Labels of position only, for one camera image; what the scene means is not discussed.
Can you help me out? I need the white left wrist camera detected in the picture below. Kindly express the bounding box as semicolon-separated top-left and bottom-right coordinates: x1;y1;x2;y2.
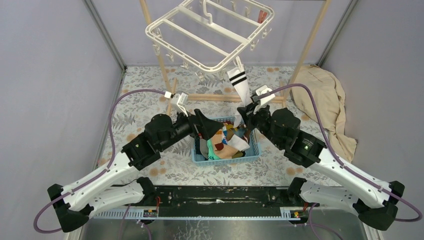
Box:
164;91;189;117

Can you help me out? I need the beige cloth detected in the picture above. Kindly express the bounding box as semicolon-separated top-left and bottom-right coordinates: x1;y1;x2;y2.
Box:
295;65;357;163

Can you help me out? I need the wooden drying rack frame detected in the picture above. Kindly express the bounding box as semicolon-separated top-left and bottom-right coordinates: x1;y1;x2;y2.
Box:
139;0;332;117

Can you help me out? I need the white black striped sock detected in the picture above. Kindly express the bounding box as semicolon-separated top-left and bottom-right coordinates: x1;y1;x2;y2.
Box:
227;67;252;107

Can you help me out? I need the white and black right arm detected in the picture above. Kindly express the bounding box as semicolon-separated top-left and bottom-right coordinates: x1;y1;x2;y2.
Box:
237;103;405;231

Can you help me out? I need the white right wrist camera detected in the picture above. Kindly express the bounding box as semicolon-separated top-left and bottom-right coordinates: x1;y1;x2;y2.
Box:
251;85;276;114

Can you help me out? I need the light blue plastic basket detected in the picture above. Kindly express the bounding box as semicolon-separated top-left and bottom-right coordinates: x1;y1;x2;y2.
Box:
191;131;262;167

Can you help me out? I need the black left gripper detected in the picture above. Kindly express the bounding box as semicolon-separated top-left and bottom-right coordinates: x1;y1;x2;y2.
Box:
158;106;224;152

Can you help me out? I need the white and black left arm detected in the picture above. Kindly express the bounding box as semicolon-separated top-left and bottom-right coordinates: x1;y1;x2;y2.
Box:
47;109;224;233

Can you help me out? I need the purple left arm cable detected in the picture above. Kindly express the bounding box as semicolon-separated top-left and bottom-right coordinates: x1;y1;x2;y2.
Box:
33;89;167;234

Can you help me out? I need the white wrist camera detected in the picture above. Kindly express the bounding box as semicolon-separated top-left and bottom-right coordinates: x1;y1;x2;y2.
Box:
251;85;276;114
164;91;189;117

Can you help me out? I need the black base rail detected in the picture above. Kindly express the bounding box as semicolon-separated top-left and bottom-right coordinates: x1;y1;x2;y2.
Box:
156;185;304;219

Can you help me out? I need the small pink sock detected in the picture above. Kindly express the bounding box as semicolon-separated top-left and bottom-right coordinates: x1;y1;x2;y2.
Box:
257;10;268;24

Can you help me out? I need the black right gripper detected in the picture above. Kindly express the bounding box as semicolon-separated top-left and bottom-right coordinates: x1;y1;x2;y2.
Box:
237;100;284;149

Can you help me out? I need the maroon olive striped sock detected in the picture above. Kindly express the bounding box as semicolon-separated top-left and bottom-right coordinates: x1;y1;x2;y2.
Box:
210;130;244;159

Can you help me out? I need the white ankle sock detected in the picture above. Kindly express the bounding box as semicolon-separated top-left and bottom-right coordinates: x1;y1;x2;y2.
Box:
227;135;250;152

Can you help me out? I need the teal patterned sock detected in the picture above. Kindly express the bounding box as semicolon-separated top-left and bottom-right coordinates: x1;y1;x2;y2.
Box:
206;139;221;160

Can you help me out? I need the white plastic clip hanger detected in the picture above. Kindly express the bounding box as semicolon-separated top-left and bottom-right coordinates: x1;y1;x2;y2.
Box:
145;0;275;81

